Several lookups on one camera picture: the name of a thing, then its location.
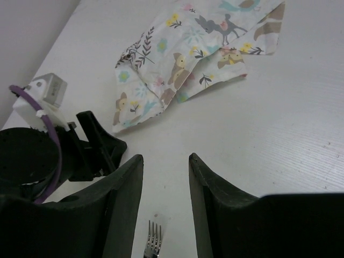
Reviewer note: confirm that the fork with green handle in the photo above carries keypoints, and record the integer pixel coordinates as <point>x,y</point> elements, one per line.
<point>154,240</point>

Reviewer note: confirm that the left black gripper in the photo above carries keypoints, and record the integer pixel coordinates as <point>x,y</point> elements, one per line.
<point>29,158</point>

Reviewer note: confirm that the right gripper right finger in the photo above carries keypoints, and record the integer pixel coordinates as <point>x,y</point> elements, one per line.
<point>230,222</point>

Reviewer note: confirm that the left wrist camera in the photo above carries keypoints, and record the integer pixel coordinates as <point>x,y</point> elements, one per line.
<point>48,90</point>

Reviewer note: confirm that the patterned cloth placemat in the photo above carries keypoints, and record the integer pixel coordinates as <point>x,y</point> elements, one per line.
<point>189,47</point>

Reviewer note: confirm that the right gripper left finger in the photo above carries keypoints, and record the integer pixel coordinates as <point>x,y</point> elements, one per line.
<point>98,221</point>

